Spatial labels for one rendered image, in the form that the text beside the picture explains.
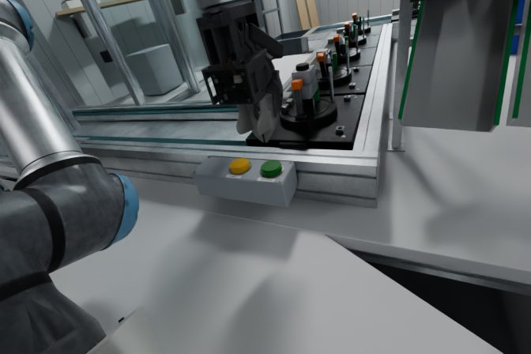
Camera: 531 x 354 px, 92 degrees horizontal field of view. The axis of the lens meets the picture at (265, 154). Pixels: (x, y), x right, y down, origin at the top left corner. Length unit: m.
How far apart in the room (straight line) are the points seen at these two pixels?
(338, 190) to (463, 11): 0.39
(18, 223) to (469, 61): 0.68
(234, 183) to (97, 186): 0.22
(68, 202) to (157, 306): 0.22
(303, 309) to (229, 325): 0.11
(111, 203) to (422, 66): 0.58
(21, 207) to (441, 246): 0.57
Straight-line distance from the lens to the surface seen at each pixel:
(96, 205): 0.44
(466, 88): 0.56
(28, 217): 0.40
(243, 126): 0.42
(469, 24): 0.62
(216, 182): 0.53
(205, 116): 0.93
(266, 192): 0.48
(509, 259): 0.52
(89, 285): 0.63
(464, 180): 0.64
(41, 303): 0.37
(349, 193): 0.52
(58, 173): 0.46
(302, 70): 0.60
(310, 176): 0.52
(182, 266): 0.54
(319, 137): 0.55
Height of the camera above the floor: 1.24
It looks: 31 degrees down
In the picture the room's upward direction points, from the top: 14 degrees counter-clockwise
